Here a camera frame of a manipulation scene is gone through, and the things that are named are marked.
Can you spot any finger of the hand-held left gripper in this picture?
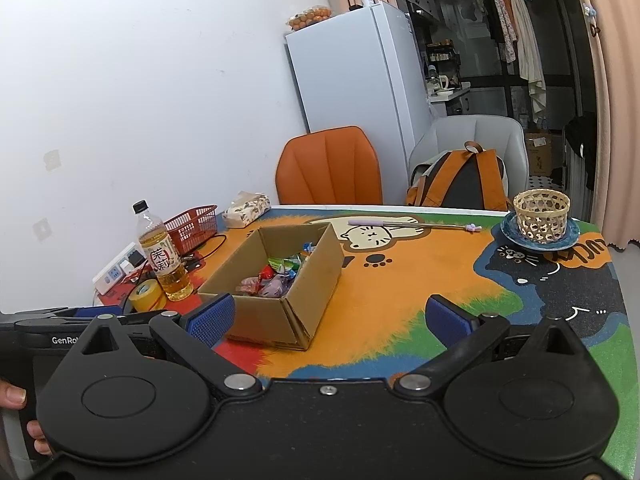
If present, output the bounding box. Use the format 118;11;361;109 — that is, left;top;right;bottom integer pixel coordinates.
14;304;125;322

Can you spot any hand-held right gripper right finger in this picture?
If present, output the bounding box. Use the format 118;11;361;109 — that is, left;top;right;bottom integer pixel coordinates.
397;294;596;397

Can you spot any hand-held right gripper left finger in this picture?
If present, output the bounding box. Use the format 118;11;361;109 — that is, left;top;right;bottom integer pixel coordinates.
79;292;263;397

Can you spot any purple striped snack packet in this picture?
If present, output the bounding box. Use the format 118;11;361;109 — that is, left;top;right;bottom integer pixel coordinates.
261;280;295;299

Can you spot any brown cardboard box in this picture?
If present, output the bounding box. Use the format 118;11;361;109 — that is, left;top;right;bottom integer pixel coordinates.
197;221;346;352

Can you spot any person's left hand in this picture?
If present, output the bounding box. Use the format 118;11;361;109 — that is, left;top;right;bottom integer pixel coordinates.
0;379;56;457

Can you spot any white power strip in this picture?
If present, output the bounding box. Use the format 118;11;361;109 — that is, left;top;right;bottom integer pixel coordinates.
93;242;143;295

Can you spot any yellow tape roll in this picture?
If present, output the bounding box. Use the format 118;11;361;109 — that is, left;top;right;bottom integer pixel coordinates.
127;280;168;313

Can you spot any tea bottle with black cap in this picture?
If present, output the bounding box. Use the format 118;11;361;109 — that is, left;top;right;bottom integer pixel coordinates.
132;200;195;302

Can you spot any red plastic basket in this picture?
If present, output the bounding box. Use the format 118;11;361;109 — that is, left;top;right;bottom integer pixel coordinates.
163;204;219;251

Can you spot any blue ceramic plate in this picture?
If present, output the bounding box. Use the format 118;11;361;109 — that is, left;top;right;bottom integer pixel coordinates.
501;211;581;251

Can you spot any floral tissue pack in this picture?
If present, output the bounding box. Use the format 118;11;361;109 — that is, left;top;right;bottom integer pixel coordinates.
221;191;272;229

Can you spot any woven bamboo basket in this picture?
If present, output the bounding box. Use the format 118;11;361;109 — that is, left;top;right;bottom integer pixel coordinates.
513;189;571;244

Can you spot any orange and grey backpack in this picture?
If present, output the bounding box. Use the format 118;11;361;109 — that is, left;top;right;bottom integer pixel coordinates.
406;141;510;212

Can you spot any small brown carton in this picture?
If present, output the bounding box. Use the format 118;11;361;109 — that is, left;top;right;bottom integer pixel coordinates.
524;131;553;177

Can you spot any orange chair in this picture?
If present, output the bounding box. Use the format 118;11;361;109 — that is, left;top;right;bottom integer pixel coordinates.
275;126;383;206

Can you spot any grey chair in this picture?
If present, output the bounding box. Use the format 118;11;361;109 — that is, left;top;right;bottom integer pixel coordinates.
409;116;530;211

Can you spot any black jacket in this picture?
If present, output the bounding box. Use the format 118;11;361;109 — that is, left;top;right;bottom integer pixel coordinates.
565;112;598;191

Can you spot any white refrigerator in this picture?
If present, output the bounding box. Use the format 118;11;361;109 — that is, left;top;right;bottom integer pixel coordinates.
285;1;432;163

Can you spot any white hanging towel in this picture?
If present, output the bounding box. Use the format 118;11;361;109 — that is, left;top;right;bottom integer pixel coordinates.
506;0;547;123

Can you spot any floral hanging garment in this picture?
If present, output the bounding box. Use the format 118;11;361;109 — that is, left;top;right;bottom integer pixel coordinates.
486;0;518;63

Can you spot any black cable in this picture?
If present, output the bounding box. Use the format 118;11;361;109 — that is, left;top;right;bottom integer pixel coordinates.
192;232;228;268

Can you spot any purple handled metal stick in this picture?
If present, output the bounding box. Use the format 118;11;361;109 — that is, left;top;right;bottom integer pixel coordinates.
348;217;482;233

